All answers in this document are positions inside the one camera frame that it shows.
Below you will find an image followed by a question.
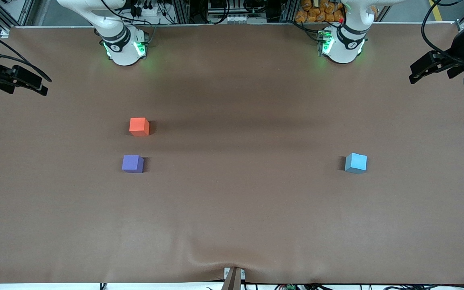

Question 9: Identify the light blue foam block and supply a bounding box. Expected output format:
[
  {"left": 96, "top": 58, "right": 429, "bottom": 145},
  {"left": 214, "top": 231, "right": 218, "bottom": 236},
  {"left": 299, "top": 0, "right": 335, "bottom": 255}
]
[{"left": 344, "top": 153, "right": 368, "bottom": 174}]

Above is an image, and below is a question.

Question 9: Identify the orange foam block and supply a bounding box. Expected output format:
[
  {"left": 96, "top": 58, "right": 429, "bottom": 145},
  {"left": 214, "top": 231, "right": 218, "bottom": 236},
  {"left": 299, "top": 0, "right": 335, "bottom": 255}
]
[{"left": 129, "top": 117, "right": 150, "bottom": 137}]

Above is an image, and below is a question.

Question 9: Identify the purple foam block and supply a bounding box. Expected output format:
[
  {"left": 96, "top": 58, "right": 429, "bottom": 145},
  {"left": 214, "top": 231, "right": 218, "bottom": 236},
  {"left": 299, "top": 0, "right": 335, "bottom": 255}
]
[{"left": 122, "top": 155, "right": 145, "bottom": 174}]

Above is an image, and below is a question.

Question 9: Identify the pile of orange packets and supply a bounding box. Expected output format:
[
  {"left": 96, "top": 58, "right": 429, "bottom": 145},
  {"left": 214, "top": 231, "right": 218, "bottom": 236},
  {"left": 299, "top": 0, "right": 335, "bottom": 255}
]
[{"left": 295, "top": 0, "right": 346, "bottom": 23}]

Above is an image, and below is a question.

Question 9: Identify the brown table cover sheet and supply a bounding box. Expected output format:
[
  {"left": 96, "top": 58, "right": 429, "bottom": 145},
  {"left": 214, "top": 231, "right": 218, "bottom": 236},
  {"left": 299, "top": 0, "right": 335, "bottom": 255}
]
[{"left": 0, "top": 23, "right": 464, "bottom": 285}]

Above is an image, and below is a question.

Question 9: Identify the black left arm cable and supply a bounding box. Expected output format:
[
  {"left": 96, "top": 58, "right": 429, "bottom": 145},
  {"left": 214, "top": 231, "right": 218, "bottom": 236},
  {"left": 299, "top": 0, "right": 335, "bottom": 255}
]
[{"left": 421, "top": 0, "right": 464, "bottom": 62}]

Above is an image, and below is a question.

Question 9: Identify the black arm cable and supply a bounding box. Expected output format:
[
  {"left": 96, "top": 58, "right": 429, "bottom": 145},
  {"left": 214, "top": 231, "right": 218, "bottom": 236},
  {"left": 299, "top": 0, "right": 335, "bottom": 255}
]
[
  {"left": 0, "top": 23, "right": 52, "bottom": 83},
  {"left": 421, "top": 0, "right": 464, "bottom": 62}
]

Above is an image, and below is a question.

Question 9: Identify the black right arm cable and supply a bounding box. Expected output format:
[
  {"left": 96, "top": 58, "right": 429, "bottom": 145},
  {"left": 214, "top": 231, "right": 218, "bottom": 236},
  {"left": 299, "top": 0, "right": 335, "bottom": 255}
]
[{"left": 0, "top": 23, "right": 52, "bottom": 83}]

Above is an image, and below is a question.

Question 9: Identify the aluminium frame post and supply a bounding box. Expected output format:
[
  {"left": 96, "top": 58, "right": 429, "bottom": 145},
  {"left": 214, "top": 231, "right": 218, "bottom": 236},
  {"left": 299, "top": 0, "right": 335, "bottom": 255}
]
[
  {"left": 173, "top": 0, "right": 191, "bottom": 24},
  {"left": 280, "top": 0, "right": 298, "bottom": 23}
]

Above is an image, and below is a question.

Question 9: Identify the silver table edge rail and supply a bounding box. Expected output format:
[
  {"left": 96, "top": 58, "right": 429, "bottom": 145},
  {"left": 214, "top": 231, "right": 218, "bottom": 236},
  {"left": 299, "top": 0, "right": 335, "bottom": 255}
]
[{"left": 10, "top": 21, "right": 457, "bottom": 29}]

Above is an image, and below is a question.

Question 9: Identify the brown camera mount post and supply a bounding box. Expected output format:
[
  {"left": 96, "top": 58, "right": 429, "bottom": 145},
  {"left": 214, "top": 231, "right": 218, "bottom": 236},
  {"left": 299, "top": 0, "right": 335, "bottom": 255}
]
[{"left": 222, "top": 267, "right": 246, "bottom": 290}]

